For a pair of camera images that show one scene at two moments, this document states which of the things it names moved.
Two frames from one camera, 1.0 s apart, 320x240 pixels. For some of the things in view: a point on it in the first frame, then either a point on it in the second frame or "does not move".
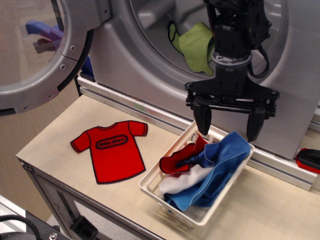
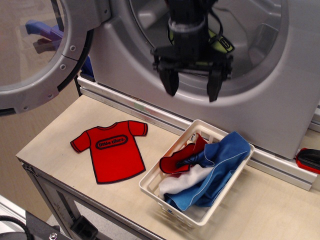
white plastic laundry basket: x=192 y=178 does not move
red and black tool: x=308 y=159 does not move
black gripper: x=231 y=88 to x=191 y=49
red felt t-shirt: x=113 y=149 does not move
